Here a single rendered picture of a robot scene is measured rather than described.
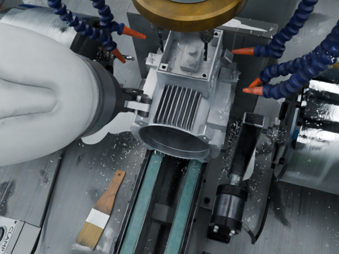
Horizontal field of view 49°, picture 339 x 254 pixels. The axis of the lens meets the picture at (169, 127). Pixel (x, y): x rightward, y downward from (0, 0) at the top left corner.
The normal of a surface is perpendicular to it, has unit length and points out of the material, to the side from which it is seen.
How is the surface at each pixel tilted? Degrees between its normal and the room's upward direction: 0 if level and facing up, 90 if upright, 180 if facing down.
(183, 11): 0
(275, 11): 90
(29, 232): 57
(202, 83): 90
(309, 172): 73
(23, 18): 13
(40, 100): 79
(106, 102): 87
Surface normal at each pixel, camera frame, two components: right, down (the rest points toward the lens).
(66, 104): 0.96, 0.13
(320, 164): -0.27, 0.58
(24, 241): 0.77, -0.04
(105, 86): 0.95, -0.22
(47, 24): -0.01, -0.56
